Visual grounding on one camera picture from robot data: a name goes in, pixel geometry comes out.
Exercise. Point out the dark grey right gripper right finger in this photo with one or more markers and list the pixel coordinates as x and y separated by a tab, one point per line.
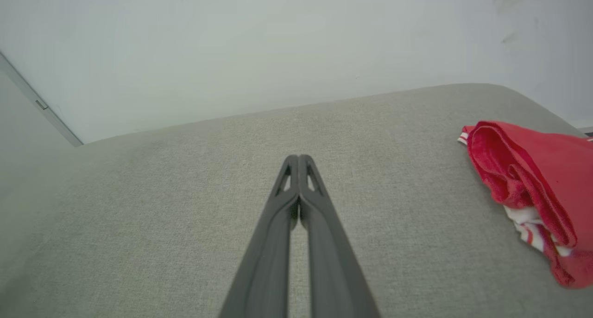
333	271

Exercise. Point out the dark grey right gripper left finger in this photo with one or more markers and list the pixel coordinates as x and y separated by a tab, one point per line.
264	271

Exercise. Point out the red and white garment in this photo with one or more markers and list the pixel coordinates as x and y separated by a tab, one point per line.
533	169

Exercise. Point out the grey fabric sofa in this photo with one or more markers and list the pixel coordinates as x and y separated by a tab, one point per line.
139	225

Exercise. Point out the grey wall trim strip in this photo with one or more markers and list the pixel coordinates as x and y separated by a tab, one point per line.
41	105

